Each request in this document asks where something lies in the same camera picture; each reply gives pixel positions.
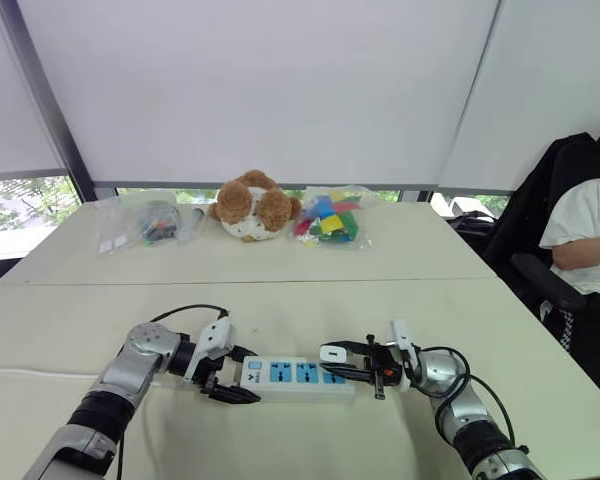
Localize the black office chair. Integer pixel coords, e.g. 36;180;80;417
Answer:
481;106;600;409

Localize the dark window frame pillar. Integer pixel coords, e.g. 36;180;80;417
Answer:
0;0;99;204

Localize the dark clutter behind table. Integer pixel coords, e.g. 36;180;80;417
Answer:
443;196;497;237

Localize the small clear bag with tube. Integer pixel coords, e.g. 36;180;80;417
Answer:
176;204;207;246

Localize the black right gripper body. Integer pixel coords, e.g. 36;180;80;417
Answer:
363;334;407;401

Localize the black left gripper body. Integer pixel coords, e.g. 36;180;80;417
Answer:
194;348;244;397

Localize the white roller blind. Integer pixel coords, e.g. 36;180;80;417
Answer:
16;0;502;190
436;0;600;194
0;0;70;182

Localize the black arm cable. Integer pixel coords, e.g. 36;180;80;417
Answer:
418;345;520;452
115;303;230;480

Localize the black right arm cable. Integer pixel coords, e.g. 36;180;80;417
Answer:
418;345;520;452

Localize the clear bag of small parts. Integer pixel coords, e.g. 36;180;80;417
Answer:
93;195;182;259

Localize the white power strip cord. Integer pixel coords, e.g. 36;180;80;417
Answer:
0;366;244;394

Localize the white blue power strip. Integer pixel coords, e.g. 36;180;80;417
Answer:
238;355;357;404

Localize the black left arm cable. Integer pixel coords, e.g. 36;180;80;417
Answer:
115;303;230;480

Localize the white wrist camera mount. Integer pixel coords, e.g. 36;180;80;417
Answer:
389;319;422;392
182;319;238;384

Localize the black white checkered cloth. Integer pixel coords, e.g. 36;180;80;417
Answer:
539;298;577;352

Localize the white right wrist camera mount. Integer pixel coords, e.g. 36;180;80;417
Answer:
389;319;422;392

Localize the person in white shirt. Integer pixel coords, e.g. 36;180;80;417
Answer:
538;176;600;409

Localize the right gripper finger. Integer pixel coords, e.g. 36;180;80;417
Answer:
321;364;375;385
319;340;371;359

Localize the white charger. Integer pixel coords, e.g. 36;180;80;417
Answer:
319;344;348;366

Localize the bag of colourful blocks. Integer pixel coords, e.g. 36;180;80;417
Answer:
292;184;374;252

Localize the brown white plush toy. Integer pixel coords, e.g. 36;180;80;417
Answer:
208;169;303;244

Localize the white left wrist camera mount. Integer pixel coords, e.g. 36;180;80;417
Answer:
182;319;238;384

